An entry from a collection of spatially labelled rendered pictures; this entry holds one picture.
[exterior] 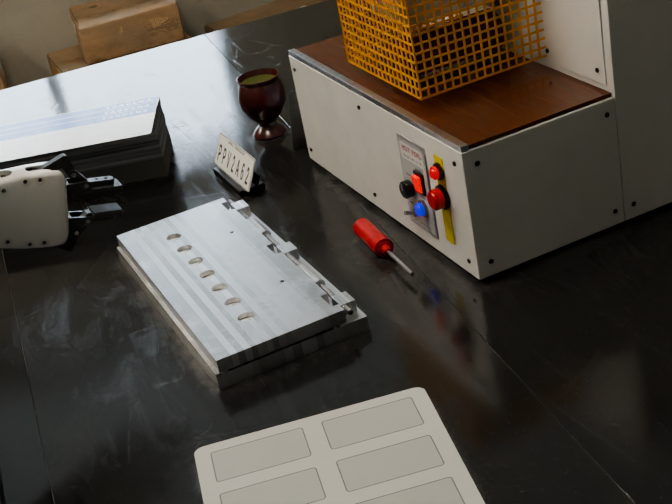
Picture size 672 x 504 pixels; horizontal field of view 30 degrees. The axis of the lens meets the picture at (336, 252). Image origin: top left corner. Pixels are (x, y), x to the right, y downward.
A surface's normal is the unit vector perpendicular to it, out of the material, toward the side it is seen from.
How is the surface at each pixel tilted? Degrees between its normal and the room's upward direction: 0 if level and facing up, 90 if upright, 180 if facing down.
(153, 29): 90
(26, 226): 94
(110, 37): 89
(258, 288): 0
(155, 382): 0
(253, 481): 0
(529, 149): 90
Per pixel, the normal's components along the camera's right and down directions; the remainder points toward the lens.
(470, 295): -0.18, -0.87
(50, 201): 0.51, 0.32
